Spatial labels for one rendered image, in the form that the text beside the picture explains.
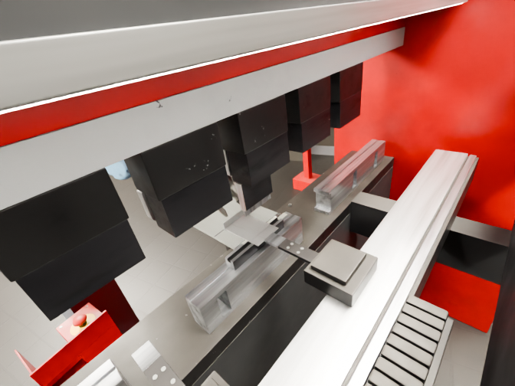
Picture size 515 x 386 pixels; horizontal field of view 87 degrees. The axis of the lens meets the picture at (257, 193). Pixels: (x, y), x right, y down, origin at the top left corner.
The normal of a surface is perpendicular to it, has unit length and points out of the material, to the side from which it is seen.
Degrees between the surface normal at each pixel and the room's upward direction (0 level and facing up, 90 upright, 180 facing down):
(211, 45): 90
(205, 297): 0
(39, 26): 90
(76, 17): 90
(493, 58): 90
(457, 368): 0
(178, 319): 0
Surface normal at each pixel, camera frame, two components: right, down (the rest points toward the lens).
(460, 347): -0.15, -0.85
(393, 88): -0.66, 0.47
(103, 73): 0.73, 0.25
